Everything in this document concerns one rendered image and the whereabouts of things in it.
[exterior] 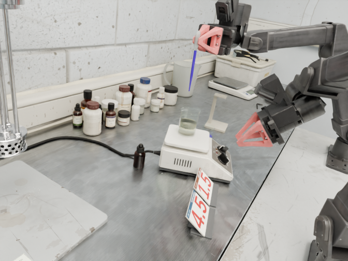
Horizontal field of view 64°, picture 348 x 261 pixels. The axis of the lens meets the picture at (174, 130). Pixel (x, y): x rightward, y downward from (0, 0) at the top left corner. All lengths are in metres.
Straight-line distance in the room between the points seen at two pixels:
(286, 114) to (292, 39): 0.30
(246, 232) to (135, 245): 0.24
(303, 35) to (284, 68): 1.20
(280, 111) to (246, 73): 1.13
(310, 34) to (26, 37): 0.79
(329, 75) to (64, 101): 0.74
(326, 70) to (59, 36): 0.73
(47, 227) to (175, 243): 0.24
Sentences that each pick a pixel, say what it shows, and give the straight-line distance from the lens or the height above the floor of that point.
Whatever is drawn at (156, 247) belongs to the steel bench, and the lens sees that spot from 0.57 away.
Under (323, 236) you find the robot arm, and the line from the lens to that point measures 0.54.
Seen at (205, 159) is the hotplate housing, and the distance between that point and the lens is 0.72.
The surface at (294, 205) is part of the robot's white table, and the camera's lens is 0.79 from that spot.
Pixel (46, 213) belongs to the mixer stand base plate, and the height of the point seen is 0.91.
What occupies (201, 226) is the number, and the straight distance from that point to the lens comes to 0.60.
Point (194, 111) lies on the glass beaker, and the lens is 0.78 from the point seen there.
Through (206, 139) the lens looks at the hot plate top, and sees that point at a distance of 0.77.
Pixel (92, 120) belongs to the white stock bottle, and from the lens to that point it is 0.87.
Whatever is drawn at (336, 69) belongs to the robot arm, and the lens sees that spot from 0.62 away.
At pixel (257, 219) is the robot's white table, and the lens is 0.69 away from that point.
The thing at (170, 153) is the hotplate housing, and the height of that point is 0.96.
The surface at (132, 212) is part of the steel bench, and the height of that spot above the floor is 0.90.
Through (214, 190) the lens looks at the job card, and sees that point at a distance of 0.72.
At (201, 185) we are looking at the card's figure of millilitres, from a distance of 0.69.
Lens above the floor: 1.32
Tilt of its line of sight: 25 degrees down
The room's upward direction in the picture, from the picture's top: 10 degrees clockwise
